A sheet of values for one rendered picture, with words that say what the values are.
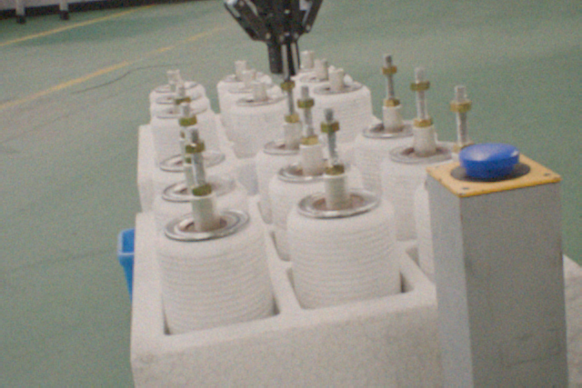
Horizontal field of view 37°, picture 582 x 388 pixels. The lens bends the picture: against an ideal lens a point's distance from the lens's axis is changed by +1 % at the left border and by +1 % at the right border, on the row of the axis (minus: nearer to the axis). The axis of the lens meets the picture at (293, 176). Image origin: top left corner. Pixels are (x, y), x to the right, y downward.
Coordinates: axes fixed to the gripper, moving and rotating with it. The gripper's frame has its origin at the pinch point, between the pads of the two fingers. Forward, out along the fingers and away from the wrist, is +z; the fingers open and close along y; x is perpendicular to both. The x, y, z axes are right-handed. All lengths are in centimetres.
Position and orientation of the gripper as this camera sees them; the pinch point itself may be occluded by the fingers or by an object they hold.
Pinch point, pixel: (284, 60)
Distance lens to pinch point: 96.9
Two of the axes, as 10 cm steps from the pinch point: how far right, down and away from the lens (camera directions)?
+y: 7.8, -2.6, 5.7
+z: 1.2, 9.6, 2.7
